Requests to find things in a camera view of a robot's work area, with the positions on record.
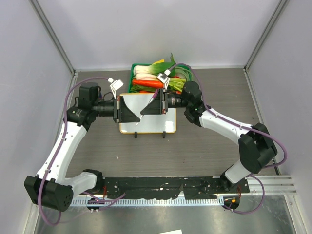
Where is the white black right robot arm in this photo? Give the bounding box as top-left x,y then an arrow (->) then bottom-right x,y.
140,81 -> 277,193

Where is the green bok choy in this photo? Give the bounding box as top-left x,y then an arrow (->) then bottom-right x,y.
133,53 -> 176,75

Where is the green plastic vegetable tray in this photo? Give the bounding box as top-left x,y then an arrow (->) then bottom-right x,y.
128,63 -> 193,93

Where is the white paper sheet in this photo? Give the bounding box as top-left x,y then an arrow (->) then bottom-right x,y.
163,229 -> 182,234

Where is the pink capped marker pen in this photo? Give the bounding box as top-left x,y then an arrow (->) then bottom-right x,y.
139,89 -> 159,120

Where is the slotted cable duct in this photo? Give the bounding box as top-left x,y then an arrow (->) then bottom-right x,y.
70,196 -> 224,207

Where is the yellow framed whiteboard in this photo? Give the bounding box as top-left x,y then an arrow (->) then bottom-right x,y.
119,93 -> 176,134

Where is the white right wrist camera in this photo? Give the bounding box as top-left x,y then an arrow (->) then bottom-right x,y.
156,69 -> 171,90

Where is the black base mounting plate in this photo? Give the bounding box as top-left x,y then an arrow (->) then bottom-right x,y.
75,175 -> 251,199

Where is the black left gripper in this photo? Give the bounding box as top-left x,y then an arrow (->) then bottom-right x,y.
92,95 -> 140,122

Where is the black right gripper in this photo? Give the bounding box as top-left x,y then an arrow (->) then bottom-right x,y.
141,88 -> 190,116

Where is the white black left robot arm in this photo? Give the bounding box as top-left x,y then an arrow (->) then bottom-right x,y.
24,78 -> 140,212

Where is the orange carrot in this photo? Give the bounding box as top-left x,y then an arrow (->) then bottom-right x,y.
132,79 -> 163,88

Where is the white green leek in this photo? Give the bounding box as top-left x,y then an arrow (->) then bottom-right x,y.
130,73 -> 190,93

